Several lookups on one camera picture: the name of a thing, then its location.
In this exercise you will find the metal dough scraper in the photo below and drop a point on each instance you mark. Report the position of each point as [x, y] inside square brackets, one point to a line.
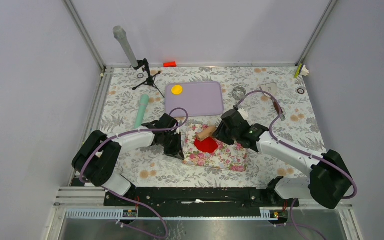
[272, 89]

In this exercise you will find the wooden dough roller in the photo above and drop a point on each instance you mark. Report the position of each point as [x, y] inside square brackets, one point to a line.
[206, 133]

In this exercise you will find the yellow dough disc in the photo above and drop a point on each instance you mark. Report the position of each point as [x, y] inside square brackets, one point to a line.
[177, 90]

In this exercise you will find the floral tray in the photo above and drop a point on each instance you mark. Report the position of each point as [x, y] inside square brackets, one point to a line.
[226, 157]

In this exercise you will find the orange red block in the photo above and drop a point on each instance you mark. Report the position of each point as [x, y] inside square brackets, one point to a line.
[171, 64]

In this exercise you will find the purple tray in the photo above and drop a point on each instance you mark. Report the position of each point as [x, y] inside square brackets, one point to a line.
[198, 99]

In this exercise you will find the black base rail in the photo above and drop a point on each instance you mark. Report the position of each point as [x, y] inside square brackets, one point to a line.
[194, 202]

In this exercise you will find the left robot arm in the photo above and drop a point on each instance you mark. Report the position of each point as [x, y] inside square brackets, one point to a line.
[96, 160]

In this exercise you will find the white green clip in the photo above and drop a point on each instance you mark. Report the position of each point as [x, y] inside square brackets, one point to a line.
[301, 71]

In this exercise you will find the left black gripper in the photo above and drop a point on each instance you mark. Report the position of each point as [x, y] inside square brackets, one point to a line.
[176, 152]

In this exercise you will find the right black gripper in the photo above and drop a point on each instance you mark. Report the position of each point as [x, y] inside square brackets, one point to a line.
[219, 134]

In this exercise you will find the red dough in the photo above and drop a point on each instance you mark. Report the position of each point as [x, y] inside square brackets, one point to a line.
[208, 145]

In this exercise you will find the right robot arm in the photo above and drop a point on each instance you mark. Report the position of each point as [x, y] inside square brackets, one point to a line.
[326, 180]

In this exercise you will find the black mini tripod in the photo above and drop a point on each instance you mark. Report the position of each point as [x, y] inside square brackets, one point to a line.
[150, 80]

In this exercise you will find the mint green rolling pin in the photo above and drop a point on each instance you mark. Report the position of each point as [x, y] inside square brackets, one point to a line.
[143, 104]

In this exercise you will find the grey microphone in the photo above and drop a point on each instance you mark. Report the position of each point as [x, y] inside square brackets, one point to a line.
[121, 36]

